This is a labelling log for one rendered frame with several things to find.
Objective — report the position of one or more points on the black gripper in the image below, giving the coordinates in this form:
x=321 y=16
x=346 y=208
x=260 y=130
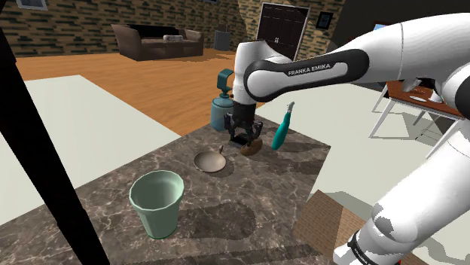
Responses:
x=243 y=114

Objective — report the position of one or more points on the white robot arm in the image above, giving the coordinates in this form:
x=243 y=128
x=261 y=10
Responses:
x=415 y=47

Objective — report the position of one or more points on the brown round object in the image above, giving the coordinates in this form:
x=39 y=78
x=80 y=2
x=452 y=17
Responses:
x=253 y=146

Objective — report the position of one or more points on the small grey frying pan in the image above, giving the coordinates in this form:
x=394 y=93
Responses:
x=209 y=161

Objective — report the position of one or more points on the grey cabinet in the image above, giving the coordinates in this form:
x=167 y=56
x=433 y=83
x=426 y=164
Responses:
x=222 y=39

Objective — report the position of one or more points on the dark panelled door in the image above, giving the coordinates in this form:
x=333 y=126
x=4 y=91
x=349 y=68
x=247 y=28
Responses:
x=281 y=29

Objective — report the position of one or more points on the pale green cup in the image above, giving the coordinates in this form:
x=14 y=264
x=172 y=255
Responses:
x=157 y=203

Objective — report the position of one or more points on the brown sofa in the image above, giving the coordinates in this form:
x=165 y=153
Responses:
x=158 y=44

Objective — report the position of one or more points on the wooden table with white legs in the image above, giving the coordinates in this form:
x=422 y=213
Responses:
x=415 y=101

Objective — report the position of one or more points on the black framed wall picture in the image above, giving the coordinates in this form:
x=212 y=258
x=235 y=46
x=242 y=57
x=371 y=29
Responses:
x=324 y=20

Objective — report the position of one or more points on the white framed wall picture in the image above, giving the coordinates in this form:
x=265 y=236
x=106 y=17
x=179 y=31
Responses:
x=31 y=3

